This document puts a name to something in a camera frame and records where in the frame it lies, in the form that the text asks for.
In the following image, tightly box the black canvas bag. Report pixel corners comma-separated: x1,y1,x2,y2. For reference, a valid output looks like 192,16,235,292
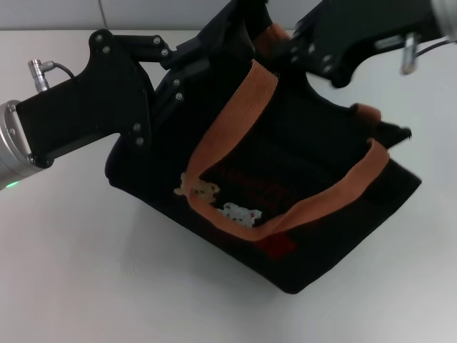
105,0,423,295

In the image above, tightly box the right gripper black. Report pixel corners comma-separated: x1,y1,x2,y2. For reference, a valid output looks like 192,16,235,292
273,0,444,89

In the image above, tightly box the left silver connector with cable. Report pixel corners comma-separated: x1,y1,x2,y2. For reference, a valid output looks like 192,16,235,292
28,59,78,81

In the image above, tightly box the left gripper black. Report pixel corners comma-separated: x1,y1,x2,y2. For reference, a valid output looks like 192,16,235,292
15,29,212,169

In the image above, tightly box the right silver connector with cable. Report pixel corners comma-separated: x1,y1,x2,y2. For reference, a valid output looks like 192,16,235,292
399,31,457,76

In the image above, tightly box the silver connector with cable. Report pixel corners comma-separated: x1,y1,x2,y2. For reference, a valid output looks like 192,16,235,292
399,31,457,76
28,59,78,81

